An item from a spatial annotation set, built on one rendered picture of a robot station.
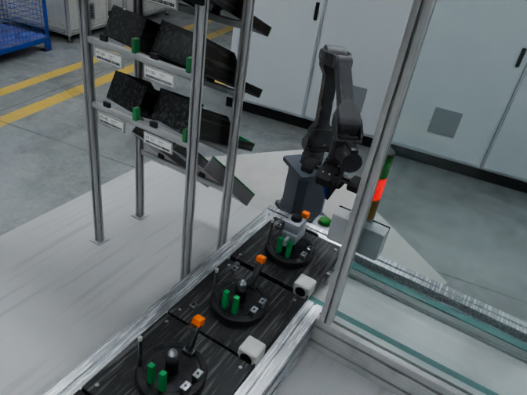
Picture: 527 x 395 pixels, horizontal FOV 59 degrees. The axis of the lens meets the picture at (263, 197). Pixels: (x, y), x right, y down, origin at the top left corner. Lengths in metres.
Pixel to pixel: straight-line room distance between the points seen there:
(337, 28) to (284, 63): 0.56
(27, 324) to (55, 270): 0.19
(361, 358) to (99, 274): 0.73
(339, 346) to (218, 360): 0.32
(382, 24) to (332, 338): 3.19
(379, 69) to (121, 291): 3.23
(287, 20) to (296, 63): 0.37
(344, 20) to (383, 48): 0.39
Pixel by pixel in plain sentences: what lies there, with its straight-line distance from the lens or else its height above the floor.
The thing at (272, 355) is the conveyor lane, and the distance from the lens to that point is 1.08.
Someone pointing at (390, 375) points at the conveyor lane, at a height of 0.91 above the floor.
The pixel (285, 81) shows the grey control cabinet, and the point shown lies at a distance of 4.37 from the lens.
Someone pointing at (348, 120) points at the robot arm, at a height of 1.33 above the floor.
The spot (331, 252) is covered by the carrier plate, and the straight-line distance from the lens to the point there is 1.36.
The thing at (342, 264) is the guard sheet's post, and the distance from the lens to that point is 1.06.
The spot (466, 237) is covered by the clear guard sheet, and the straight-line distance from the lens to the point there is 0.94.
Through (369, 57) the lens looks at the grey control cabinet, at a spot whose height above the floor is 0.79.
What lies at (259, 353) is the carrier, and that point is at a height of 0.99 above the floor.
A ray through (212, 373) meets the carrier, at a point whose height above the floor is 0.97.
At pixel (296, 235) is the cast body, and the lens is 1.25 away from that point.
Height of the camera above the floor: 1.80
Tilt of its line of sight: 33 degrees down
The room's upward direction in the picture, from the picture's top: 9 degrees clockwise
